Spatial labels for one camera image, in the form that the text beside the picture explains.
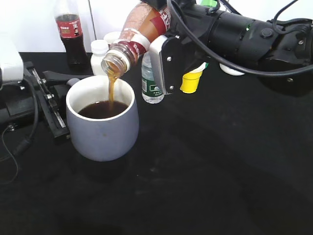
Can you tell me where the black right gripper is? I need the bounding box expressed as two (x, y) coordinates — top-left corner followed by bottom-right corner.
(168, 0), (221, 74)

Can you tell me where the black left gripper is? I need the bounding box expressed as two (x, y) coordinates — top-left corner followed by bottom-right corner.
(0, 62), (81, 144)

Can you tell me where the Nescafe coffee bottle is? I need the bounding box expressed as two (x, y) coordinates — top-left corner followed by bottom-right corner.
(101, 1), (171, 79)

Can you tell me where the grey ceramic mug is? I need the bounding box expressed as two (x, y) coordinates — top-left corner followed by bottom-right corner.
(66, 75), (139, 162)

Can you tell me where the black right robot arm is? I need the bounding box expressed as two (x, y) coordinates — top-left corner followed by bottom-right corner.
(167, 0), (313, 97)

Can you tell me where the yellow paper cup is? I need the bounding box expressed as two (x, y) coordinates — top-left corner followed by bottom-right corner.
(180, 62), (208, 94)

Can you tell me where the clear water bottle green label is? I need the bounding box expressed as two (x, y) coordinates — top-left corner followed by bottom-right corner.
(141, 52), (164, 104)

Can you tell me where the white ceramic mug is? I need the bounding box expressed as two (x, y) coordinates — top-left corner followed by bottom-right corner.
(219, 63), (245, 76)

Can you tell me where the dark red ceramic mug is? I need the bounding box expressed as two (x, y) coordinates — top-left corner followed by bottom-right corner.
(103, 31), (122, 48)

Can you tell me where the white milk bottle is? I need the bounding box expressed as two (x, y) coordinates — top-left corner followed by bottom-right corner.
(90, 40), (109, 75)

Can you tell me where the cola bottle red label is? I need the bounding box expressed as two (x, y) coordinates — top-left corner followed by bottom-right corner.
(54, 0), (89, 71)

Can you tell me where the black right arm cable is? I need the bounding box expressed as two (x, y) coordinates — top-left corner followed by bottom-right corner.
(166, 0), (313, 78)

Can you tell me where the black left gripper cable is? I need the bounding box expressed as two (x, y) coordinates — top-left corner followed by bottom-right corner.
(0, 78), (40, 186)

